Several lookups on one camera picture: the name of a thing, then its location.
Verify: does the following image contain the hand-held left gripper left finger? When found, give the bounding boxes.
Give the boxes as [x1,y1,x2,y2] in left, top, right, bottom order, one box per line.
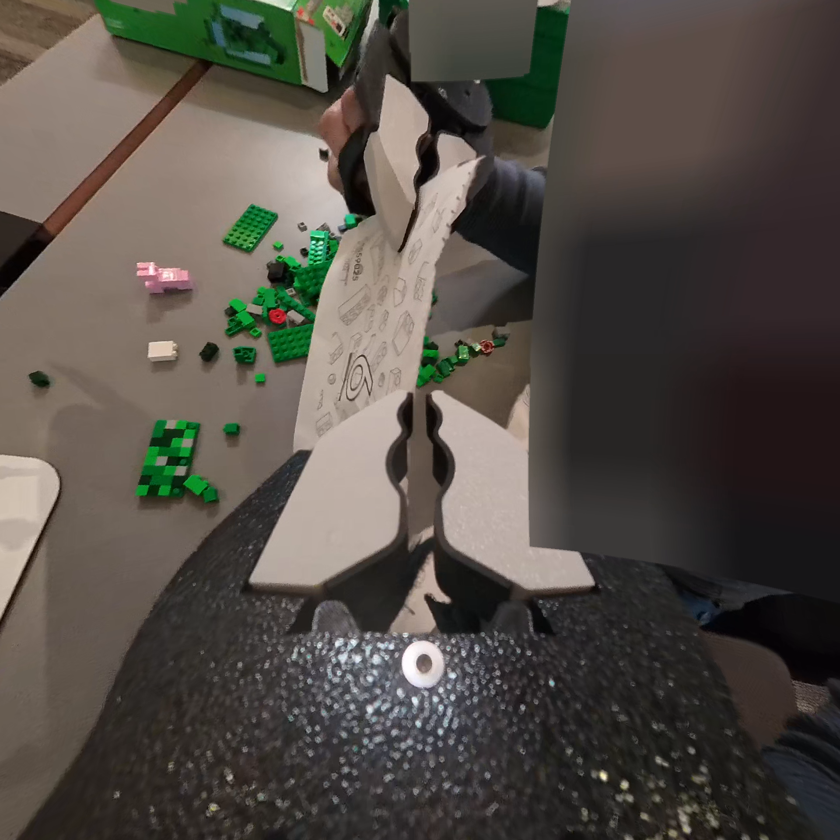
[248,390,416,593]

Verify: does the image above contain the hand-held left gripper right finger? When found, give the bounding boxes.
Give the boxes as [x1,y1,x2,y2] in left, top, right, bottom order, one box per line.
[425,390,599,596]

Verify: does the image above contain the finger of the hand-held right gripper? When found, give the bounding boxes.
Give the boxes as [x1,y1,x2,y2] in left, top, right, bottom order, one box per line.
[417,131,493,194]
[363,74,432,254]

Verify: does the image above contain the white printed paper bag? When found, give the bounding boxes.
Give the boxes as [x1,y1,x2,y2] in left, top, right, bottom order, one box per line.
[292,157,485,552]

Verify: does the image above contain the person's right forearm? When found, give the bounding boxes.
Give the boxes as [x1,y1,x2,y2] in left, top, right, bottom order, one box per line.
[453,157,547,271]

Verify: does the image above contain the person's right hand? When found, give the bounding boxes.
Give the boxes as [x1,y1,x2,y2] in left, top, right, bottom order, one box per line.
[320,87,365,189]

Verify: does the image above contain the green toy set box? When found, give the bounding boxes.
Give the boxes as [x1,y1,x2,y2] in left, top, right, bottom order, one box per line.
[94,0,329,94]
[326,0,572,130]

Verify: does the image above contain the pile of green toy bricks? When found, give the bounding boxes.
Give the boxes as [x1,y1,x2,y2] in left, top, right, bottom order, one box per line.
[223,217,513,389]

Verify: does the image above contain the green studded baseplate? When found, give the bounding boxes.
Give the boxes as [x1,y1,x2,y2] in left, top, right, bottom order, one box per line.
[223,203,280,253]
[268,325,316,365]

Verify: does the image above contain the green pixel pattern panel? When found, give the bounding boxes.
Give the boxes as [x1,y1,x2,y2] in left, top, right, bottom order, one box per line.
[136,420,201,498]

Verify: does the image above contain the pink toy brick pig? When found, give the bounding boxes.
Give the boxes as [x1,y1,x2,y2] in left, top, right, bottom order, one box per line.
[136,261,196,295]

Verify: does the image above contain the person's dark blue clothing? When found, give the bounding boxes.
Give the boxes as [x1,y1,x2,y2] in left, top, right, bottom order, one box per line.
[676,571,840,840]

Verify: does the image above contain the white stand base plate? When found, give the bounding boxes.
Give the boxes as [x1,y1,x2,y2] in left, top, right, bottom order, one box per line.
[0,454,61,621]

